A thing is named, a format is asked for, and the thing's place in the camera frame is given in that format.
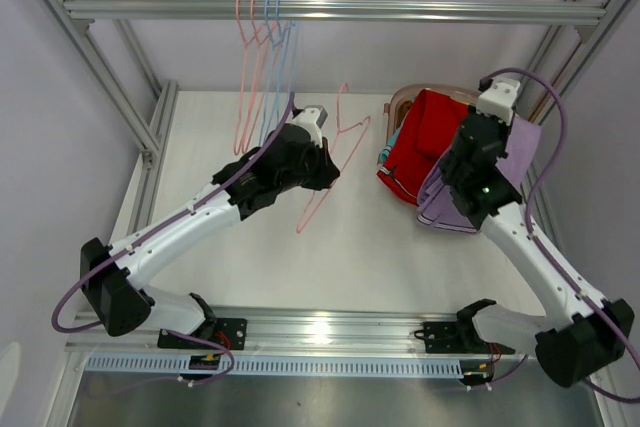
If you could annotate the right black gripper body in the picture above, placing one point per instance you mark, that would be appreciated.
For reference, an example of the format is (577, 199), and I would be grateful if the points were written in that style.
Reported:
(446, 163)

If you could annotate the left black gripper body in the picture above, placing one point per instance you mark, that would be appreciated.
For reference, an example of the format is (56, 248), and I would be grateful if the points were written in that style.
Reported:
(312, 172)

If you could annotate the purple trousers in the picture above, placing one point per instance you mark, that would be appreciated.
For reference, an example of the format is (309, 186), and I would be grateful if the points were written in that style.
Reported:
(435, 205)

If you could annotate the red trousers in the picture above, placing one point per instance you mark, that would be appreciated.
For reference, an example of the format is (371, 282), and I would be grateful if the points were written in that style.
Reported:
(427, 131)

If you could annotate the teal trousers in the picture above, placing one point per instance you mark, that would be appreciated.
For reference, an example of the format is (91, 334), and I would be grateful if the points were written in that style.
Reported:
(386, 151)

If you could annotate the blue hanger of teal trousers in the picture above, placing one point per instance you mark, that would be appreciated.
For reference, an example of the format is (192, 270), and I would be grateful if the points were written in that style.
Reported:
(279, 33)

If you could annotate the pink hanger of yellow trousers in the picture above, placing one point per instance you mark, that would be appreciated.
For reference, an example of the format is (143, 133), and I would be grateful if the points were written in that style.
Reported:
(252, 40)

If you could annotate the blue hanger of red trousers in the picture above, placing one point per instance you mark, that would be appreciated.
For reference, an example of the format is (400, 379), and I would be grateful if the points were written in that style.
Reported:
(289, 65)

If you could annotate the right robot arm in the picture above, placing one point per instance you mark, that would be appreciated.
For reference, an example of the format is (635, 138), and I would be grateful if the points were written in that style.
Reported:
(580, 331)

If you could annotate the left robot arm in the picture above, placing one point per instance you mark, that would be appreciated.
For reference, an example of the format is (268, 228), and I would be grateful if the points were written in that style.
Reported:
(119, 290)

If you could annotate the pink translucent plastic basket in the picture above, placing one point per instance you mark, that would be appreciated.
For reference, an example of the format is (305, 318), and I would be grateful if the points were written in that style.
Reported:
(401, 101)

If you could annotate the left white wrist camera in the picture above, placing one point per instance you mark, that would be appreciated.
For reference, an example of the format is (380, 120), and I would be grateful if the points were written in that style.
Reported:
(311, 118)

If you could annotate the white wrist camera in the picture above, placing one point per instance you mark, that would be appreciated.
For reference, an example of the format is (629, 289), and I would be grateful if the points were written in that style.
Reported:
(497, 98)
(311, 118)

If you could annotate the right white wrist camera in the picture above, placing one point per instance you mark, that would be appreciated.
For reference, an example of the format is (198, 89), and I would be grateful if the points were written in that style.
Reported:
(497, 98)

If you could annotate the aluminium frame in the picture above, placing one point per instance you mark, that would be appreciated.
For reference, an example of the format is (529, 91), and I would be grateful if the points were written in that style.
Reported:
(364, 255)

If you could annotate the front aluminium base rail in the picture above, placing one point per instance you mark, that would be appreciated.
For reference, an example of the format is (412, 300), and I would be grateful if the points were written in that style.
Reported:
(290, 332)

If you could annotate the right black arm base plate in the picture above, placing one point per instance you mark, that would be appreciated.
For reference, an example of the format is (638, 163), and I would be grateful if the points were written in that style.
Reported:
(455, 337)

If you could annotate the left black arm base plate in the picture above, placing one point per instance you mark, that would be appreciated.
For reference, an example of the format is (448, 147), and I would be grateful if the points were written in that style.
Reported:
(230, 333)

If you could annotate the aluminium hanging rail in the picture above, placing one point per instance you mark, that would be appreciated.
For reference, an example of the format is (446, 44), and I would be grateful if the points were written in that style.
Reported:
(519, 13)

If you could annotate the white slotted cable duct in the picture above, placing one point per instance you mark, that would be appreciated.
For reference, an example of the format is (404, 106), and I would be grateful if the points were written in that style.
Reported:
(372, 367)

